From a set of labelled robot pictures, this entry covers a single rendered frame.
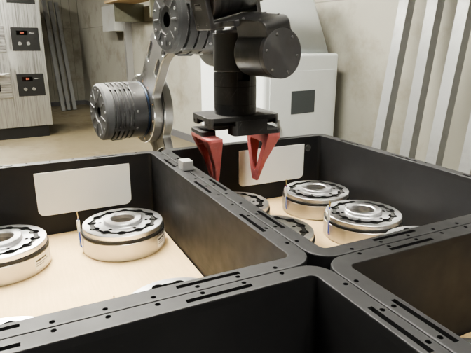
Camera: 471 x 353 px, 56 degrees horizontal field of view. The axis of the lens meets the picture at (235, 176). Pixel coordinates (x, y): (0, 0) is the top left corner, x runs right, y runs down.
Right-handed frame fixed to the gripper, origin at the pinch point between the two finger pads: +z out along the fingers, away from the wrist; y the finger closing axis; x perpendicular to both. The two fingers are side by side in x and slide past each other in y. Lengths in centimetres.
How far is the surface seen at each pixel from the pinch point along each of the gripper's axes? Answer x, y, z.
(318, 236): -9.6, 7.9, 6.9
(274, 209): 1.9, 7.6, 7.1
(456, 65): 103, 168, -5
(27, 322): -30.8, -27.2, -3.8
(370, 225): -15.5, 11.4, 3.7
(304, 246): -29.0, -7.7, -3.6
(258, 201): -0.8, 3.3, 4.1
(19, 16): 538, -19, -43
